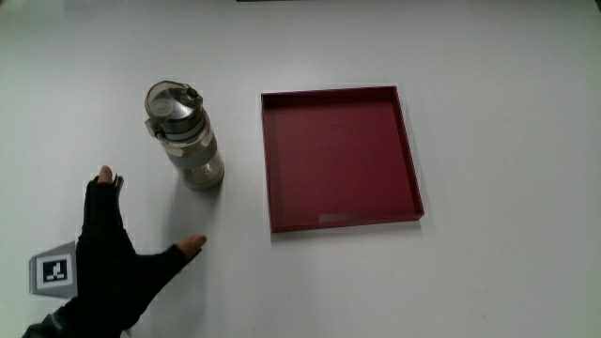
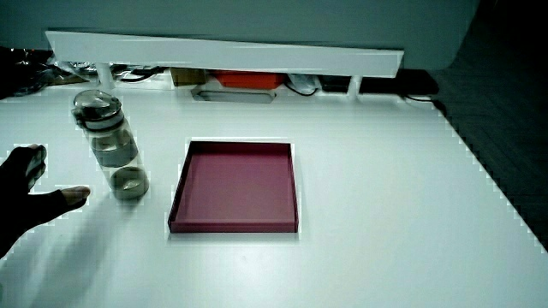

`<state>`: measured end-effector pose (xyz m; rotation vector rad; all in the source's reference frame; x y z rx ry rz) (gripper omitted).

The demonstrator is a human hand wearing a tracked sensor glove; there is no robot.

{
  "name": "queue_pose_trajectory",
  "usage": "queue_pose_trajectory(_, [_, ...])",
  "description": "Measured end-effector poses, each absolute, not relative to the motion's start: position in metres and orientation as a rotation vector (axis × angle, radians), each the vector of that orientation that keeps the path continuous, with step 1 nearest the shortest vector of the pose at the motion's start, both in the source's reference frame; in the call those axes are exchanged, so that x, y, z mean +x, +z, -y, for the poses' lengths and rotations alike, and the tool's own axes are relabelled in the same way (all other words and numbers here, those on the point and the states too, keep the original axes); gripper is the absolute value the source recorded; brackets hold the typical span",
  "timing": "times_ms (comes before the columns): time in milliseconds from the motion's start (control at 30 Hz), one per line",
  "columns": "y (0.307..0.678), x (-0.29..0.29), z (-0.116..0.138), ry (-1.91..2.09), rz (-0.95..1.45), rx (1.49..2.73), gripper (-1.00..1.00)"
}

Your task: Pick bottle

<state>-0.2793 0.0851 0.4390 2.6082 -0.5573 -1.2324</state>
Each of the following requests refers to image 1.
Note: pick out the person's left hand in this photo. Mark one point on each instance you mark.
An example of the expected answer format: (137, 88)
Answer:
(105, 267)

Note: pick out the transparent grey water bottle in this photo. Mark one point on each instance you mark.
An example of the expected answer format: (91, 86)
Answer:
(184, 133)

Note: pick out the person's left forearm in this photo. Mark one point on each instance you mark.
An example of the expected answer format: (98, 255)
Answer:
(43, 327)

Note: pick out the dark red square tray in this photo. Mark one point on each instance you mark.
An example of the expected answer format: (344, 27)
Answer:
(338, 159)

